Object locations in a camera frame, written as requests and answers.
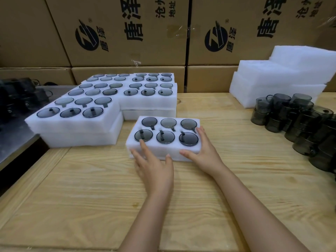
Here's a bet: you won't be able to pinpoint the pile of smoky glass mugs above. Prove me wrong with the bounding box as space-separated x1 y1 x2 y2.
250 93 336 181

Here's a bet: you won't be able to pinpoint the stainless steel table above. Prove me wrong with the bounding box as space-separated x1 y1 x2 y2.
0 86 77 166

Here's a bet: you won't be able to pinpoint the stack of white foam trays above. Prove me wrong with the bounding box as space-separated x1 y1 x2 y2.
229 45 336 109

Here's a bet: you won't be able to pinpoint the white grooved foam tray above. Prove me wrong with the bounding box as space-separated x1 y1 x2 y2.
125 115 201 162
119 82 178 111
41 112 124 149
81 73 134 86
60 82 131 103
131 72 176 84
122 108 177 121
24 96 124 134

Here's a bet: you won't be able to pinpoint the dark mugs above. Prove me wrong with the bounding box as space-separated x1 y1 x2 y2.
0 78 53 124

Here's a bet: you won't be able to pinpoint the person's right forearm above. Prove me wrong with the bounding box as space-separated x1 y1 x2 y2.
212 168 310 252

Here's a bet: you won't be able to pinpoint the person's left hand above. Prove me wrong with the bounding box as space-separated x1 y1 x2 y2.
130 140 175 197

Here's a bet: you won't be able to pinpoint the person's right hand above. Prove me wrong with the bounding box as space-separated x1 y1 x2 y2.
179 126 229 177

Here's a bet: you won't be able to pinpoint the person's left forearm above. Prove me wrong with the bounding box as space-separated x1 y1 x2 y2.
119 191 176 252

